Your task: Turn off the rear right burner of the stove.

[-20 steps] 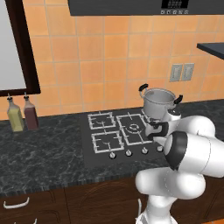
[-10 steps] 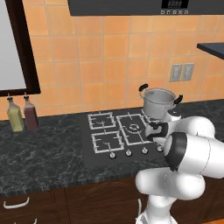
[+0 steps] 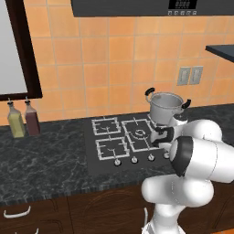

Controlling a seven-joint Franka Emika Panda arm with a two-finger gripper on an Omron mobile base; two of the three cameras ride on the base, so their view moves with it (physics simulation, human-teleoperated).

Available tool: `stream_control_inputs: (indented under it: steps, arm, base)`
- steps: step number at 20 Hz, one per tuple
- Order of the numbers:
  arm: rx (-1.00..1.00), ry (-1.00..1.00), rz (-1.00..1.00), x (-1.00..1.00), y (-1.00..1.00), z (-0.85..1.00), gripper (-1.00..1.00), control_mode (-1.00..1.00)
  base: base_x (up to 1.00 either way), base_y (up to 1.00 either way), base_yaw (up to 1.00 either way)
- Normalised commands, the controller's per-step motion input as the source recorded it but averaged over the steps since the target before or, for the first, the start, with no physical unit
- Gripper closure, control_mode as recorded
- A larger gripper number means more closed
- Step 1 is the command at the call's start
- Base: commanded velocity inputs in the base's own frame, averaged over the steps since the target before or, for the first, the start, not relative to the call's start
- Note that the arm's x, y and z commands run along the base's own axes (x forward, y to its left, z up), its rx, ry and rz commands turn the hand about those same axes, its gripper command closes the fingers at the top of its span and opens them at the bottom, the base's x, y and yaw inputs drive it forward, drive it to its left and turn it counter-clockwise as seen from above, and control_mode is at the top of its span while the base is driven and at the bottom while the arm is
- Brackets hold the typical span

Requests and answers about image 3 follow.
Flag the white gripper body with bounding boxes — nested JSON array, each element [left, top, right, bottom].
[[151, 133, 172, 153]]

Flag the black gas hob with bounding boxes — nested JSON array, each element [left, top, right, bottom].
[[83, 113, 185, 178]]

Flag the dark wood cupboard door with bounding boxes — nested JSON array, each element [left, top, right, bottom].
[[178, 181, 234, 234], [67, 184, 157, 234]]

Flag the dark red vinegar bottle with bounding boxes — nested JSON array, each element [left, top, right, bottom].
[[24, 97, 42, 137]]

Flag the dark wood drawer front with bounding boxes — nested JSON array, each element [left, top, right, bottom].
[[0, 196, 74, 234]]

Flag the dark range hood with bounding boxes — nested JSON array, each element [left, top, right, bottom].
[[70, 0, 234, 18]]

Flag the yellow oil bottle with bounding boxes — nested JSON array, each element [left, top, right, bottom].
[[6, 98, 27, 139]]

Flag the dark framed window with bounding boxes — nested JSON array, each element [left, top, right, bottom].
[[0, 0, 44, 102]]

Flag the silver pot with black handles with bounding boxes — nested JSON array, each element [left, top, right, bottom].
[[144, 87, 192, 126]]

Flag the white cupboard door handle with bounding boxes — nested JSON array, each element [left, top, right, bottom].
[[143, 207, 150, 230]]

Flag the grey wall socket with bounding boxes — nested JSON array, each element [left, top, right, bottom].
[[176, 67, 192, 87], [188, 65, 205, 86]]

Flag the dark wall shelf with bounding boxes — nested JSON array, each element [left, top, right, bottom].
[[205, 44, 234, 64]]

